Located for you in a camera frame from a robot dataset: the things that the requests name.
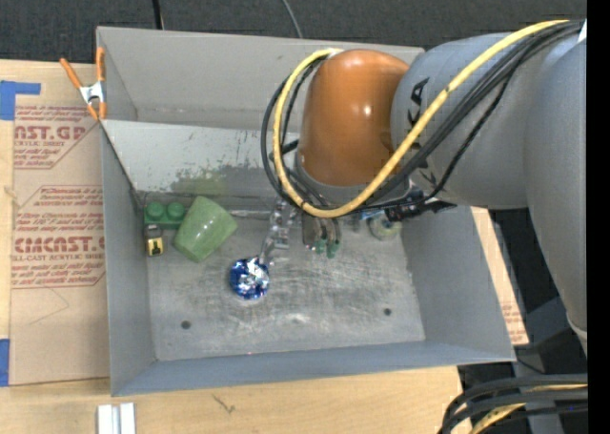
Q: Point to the grey metal bin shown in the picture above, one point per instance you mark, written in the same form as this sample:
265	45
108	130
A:
295	322

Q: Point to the yellow and black small tool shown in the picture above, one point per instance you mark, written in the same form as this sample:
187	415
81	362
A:
154	243

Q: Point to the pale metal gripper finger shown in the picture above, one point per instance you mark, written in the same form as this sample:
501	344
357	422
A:
275	247
285	216

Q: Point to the blue and white ball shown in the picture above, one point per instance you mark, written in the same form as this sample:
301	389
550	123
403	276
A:
250	278

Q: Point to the light green cup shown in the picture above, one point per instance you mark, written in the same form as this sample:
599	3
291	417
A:
205	229

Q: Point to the green toy brick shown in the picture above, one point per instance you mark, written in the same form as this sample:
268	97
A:
164	212

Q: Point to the black cylinder on white bracket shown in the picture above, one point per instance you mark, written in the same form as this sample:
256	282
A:
414	207

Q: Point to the brown cardboard board red print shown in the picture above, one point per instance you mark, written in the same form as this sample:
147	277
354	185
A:
57	327

